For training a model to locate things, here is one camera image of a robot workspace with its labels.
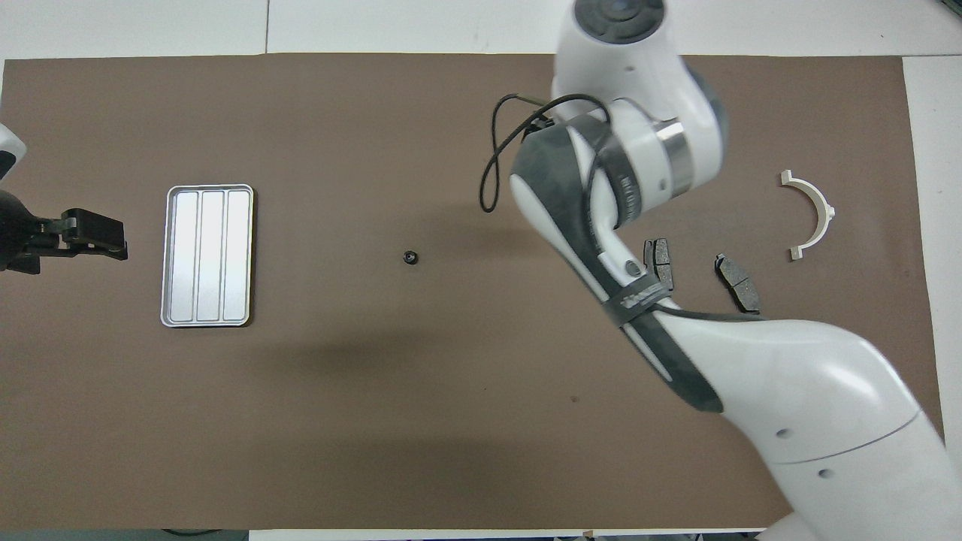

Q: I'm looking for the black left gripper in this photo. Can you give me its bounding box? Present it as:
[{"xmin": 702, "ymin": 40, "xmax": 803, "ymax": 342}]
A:
[{"xmin": 0, "ymin": 189, "xmax": 129, "ymax": 275}]

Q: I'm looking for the silver metal tray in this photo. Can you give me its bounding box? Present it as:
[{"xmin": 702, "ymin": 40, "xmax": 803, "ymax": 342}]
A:
[{"xmin": 160, "ymin": 184, "xmax": 255, "ymax": 328}]

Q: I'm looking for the brown table mat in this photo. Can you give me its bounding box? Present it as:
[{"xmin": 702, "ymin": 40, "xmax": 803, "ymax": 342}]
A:
[{"xmin": 0, "ymin": 53, "xmax": 945, "ymax": 531}]

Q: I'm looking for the rectangular grey brake pad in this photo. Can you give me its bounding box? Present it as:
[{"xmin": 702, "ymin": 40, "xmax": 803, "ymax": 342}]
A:
[{"xmin": 643, "ymin": 237, "xmax": 676, "ymax": 292}]

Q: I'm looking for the curved grey brake pad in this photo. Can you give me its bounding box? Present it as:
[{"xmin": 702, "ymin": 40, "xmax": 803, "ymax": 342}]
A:
[{"xmin": 713, "ymin": 252, "xmax": 762, "ymax": 317}]

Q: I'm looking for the white curved plastic bracket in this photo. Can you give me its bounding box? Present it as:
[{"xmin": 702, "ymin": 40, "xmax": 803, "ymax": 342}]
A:
[{"xmin": 779, "ymin": 170, "xmax": 836, "ymax": 261}]

